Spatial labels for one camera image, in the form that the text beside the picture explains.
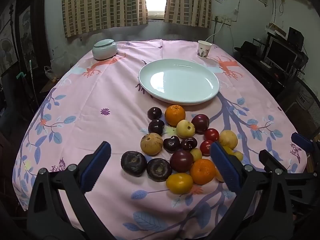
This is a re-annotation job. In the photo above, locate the yellow pear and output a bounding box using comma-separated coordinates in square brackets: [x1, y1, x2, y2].
[219, 129, 238, 150]

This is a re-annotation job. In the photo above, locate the pink leaf-print tablecloth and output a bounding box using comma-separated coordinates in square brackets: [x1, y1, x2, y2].
[12, 39, 309, 240]

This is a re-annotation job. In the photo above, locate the floral paper cup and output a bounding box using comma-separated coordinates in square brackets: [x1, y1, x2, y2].
[197, 40, 212, 58]

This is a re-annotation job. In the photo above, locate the red tomato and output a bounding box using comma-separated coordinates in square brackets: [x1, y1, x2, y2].
[199, 140, 214, 156]
[204, 128, 220, 142]

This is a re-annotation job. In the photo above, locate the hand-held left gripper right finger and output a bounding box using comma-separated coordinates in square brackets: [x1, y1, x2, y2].
[205, 141, 294, 240]

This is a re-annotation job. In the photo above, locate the white wall power strip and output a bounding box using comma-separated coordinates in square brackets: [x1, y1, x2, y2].
[214, 16, 233, 25]

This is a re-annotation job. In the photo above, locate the black speaker box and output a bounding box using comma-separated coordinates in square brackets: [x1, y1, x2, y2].
[287, 27, 305, 50]

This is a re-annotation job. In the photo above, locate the black hat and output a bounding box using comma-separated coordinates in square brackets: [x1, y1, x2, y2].
[234, 41, 265, 55]

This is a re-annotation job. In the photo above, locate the pale yellow apple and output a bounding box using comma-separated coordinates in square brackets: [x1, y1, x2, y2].
[176, 119, 196, 138]

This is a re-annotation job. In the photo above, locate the striped pepino melon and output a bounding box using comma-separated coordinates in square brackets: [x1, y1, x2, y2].
[140, 132, 163, 156]

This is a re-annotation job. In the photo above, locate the clear plastic bag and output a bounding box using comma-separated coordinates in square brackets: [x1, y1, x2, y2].
[44, 66, 57, 80]

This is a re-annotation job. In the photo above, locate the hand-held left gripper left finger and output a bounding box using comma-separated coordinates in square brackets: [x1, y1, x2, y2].
[26, 141, 118, 240]

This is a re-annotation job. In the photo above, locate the striped brown curtain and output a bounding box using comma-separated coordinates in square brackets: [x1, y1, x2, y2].
[164, 0, 213, 28]
[62, 0, 149, 38]

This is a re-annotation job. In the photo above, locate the green yellow tomato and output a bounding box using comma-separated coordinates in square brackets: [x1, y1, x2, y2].
[214, 166, 225, 182]

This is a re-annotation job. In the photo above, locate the computer monitor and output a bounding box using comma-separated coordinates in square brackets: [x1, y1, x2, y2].
[265, 37, 298, 72]

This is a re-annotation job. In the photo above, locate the red purple plum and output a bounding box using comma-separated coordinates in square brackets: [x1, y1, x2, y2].
[170, 150, 194, 173]
[191, 114, 210, 133]

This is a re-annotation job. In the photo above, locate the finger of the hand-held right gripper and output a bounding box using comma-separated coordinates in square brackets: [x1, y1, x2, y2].
[259, 149, 278, 172]
[291, 132, 315, 153]

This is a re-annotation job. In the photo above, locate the pale green lidded jar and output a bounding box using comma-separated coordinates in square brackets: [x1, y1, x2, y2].
[92, 39, 118, 60]

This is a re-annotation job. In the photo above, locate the white oval plate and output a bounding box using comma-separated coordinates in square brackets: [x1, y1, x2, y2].
[138, 58, 220, 105]

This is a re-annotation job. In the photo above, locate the dark computer desk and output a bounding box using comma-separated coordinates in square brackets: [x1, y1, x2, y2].
[234, 40, 307, 98]

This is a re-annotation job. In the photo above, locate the small dark plum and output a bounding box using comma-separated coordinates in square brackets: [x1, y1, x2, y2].
[147, 107, 162, 120]
[148, 119, 165, 135]
[180, 137, 198, 152]
[163, 135, 180, 153]

